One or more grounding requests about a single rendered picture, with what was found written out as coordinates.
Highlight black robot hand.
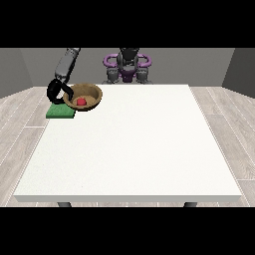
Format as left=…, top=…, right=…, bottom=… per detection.
left=46, top=78, right=76, bottom=105

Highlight brown wooden bowl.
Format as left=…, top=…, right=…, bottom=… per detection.
left=62, top=83, right=104, bottom=113

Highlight green square pad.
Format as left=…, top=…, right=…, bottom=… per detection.
left=45, top=102, right=77, bottom=120

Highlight grey robot trunk purple rings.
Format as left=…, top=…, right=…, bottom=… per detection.
left=101, top=48, right=153, bottom=86

